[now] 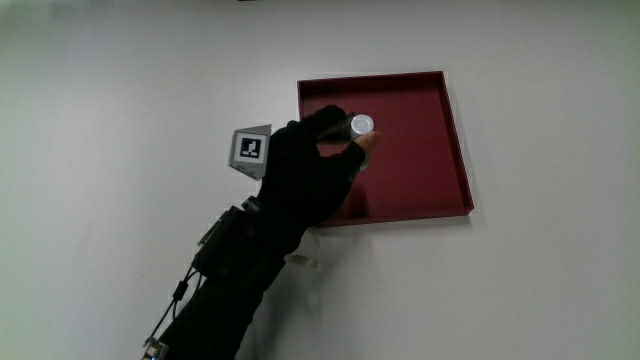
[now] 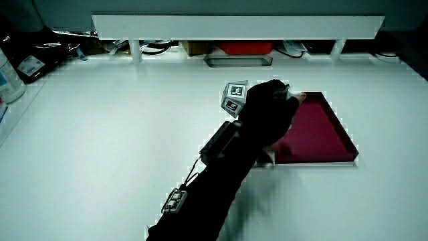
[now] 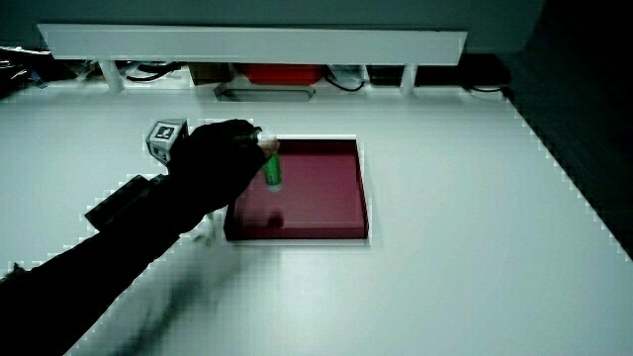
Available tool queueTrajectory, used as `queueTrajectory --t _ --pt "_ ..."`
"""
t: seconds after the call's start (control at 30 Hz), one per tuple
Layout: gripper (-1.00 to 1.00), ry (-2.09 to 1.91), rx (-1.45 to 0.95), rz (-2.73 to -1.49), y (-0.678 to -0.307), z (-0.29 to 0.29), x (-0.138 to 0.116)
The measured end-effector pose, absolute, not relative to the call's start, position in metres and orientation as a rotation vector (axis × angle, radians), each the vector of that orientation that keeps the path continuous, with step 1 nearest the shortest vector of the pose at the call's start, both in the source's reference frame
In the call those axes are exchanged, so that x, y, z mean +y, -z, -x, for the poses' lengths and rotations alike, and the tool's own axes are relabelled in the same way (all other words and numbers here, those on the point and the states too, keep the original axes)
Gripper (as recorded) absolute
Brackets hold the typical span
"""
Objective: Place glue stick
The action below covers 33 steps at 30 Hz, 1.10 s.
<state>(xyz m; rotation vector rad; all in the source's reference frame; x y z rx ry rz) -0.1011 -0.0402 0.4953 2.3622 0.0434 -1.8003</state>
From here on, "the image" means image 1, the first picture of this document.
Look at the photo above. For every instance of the person's left forearm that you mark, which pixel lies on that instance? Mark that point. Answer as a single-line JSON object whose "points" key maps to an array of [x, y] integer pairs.
{"points": [[225, 300]]}

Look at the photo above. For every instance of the white glue stick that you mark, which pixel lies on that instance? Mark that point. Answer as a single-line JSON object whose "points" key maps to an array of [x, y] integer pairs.
{"points": [[362, 124]]}

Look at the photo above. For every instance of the person's left hand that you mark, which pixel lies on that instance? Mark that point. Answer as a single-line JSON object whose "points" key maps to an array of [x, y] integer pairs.
{"points": [[300, 175]]}

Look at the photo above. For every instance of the red square tray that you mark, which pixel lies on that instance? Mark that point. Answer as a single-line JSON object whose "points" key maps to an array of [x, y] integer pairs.
{"points": [[415, 165]]}

